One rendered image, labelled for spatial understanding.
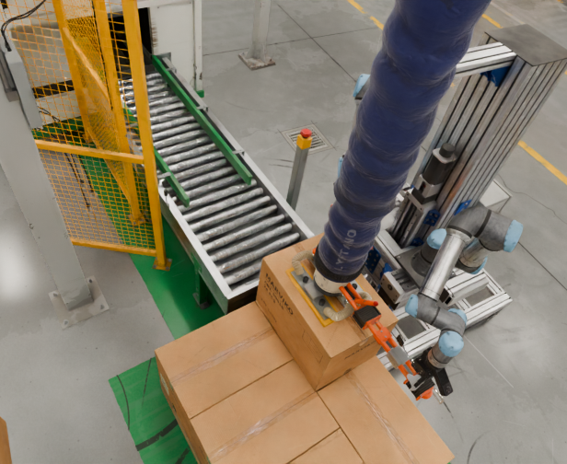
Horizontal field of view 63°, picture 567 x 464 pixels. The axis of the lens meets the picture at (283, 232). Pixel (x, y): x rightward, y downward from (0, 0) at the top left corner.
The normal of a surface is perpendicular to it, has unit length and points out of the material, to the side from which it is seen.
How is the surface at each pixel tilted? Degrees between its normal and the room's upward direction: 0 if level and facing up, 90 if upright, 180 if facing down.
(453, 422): 0
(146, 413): 0
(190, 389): 0
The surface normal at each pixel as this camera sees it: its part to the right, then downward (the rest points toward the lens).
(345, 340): 0.13, -0.63
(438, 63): 0.04, 0.61
